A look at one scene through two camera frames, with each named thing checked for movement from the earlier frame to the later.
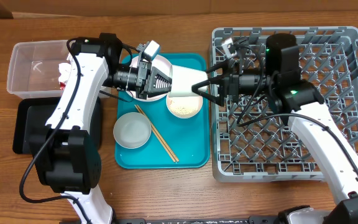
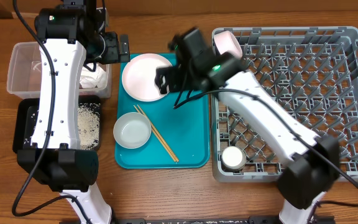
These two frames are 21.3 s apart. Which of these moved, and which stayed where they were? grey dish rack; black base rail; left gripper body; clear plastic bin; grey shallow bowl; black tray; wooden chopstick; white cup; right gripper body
Moved: left gripper body; right gripper body; white cup
Stayed: black tray; grey shallow bowl; grey dish rack; clear plastic bin; black base rail; wooden chopstick
